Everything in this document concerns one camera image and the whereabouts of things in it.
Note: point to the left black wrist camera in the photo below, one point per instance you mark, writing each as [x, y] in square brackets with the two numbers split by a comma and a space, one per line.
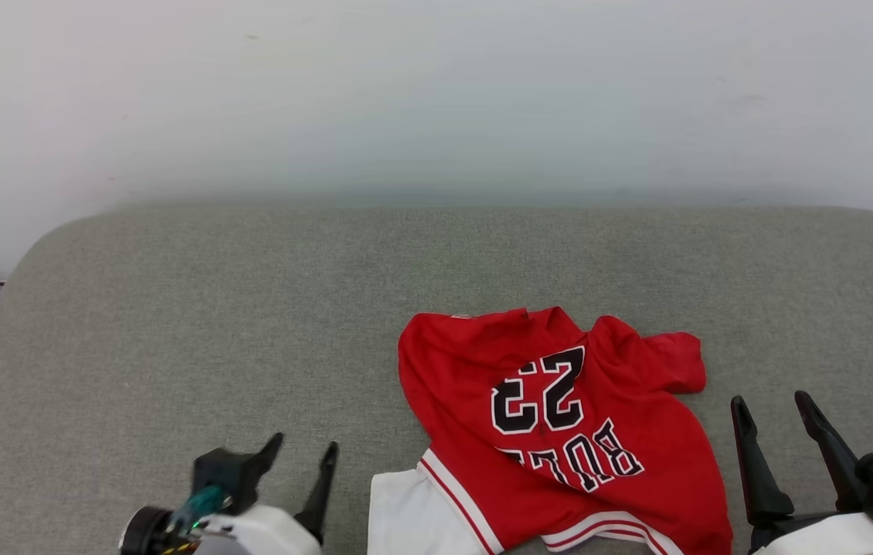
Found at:
[224, 470]

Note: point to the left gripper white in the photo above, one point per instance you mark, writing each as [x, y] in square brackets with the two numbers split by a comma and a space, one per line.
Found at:
[259, 533]

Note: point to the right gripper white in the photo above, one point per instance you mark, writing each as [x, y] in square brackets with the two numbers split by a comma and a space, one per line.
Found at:
[837, 538]

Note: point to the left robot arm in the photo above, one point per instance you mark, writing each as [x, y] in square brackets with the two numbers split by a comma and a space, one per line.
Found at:
[145, 532]

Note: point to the red and white basketball jersey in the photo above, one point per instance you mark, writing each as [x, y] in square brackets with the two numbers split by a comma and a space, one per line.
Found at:
[482, 385]

